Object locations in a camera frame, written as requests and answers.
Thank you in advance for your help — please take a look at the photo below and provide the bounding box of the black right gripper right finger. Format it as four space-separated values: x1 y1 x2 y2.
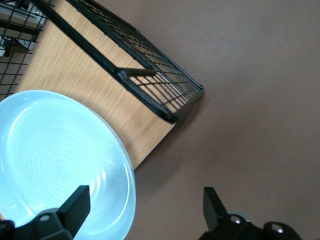
199 186 301 240

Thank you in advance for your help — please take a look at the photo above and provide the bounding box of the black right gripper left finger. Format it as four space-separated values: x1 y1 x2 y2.
0 184 91 240

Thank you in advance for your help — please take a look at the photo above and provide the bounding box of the light blue round plate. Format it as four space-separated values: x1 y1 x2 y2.
0 89 137 240

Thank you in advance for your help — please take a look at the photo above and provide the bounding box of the wooden shelf with wire sides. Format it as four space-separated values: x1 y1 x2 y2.
0 0 205 172

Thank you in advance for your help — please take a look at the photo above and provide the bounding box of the aluminium camera mount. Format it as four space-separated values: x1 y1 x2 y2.
0 0 47 51

